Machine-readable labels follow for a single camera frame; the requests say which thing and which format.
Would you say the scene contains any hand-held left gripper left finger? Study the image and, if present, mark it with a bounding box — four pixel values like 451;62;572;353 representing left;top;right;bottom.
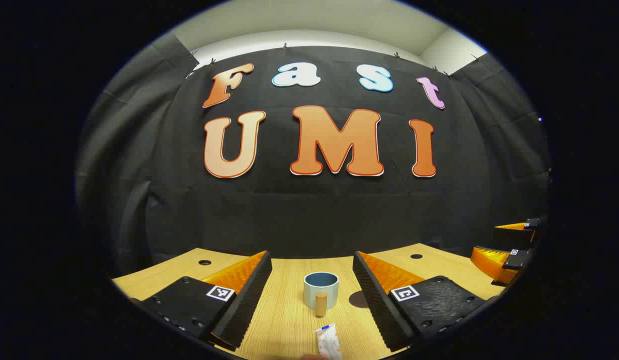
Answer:
129;250;273;352

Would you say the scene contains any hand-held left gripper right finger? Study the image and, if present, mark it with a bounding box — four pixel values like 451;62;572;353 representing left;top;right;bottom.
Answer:
352;250;498;353

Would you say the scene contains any light blue cup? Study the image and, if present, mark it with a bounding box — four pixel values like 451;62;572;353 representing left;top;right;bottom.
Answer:
303;271;339;317

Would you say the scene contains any white toothpaste tube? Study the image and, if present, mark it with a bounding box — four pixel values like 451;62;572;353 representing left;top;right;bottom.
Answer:
315;324;343;360

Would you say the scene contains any wooden desktop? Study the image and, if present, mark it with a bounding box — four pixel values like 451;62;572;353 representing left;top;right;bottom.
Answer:
112;242;495;360

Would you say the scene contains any black backdrop cloth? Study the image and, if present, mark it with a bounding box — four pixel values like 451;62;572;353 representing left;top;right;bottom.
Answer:
77;32;553;276

